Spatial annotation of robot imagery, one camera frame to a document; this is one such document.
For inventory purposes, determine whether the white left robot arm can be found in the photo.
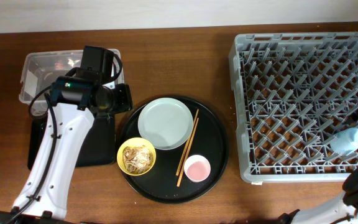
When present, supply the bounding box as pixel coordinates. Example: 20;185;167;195
0;45;133;223

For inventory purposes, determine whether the white label on bin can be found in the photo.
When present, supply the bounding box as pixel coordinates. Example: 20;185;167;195
24;70;38;97

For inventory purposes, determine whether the black rectangular tray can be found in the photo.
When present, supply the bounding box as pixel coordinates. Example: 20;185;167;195
27;116;116;170

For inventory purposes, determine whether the yellow bowl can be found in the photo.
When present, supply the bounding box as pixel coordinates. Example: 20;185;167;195
116;138;157;176

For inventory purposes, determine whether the wooden chopstick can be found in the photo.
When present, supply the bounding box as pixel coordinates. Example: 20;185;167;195
175;109;199;176
176;118;199;187

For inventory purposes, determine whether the round black serving tray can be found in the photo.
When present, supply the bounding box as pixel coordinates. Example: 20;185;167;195
123;95;229;204

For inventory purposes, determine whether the light blue cup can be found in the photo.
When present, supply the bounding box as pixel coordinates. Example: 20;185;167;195
329;128;358;156

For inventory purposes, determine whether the clear plastic waste bin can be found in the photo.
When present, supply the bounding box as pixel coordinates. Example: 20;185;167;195
20;50;126;119

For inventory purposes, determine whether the grey dishwasher rack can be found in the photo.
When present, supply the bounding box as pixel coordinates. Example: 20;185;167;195
229;32;358;184

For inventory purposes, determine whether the wooden chopstick left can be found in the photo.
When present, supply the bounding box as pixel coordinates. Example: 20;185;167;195
175;109;199;176

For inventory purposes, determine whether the pink cup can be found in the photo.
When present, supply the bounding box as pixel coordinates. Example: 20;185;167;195
184;155;211;182

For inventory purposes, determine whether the grey round plate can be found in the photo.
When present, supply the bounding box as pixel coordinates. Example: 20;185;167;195
137;98;194;150

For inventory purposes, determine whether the food scraps and rice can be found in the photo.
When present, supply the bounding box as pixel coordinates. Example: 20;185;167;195
122;145;154;174

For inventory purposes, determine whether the wooden chopstick right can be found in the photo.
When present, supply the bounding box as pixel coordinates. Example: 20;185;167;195
176;118;199;187

